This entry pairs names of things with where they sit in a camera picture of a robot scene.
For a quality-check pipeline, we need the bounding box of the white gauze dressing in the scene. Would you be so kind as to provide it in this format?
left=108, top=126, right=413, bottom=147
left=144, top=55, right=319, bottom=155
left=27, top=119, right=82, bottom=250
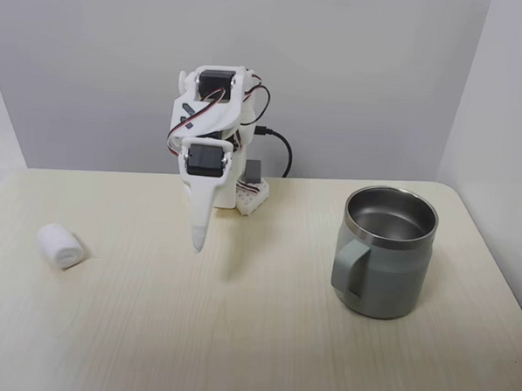
left=34, top=221, right=87, bottom=272

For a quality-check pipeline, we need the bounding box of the grey table clamp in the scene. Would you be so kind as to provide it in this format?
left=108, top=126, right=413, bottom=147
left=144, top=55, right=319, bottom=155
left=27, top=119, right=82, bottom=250
left=244, top=159, right=265, bottom=185

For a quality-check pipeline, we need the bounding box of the grey steel mug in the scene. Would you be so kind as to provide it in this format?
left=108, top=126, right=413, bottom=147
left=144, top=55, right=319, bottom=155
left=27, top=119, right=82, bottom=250
left=328, top=183, right=442, bottom=324

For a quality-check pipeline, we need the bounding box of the red white black servo wire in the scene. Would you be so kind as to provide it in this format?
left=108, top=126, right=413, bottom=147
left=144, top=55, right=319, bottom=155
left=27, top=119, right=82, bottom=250
left=164, top=81, right=233, bottom=160

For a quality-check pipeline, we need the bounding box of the striped servo wire at base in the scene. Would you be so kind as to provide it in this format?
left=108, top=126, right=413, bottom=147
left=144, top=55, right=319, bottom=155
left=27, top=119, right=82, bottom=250
left=235, top=179, right=262, bottom=198

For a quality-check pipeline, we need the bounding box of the black USB cable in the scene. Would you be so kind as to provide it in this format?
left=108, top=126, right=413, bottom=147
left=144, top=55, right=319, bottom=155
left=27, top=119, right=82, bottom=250
left=252, top=125, right=296, bottom=179

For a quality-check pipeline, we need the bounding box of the looped dark servo wire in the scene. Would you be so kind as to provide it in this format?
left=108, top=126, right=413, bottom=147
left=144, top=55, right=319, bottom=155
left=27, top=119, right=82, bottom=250
left=246, top=74, right=274, bottom=128

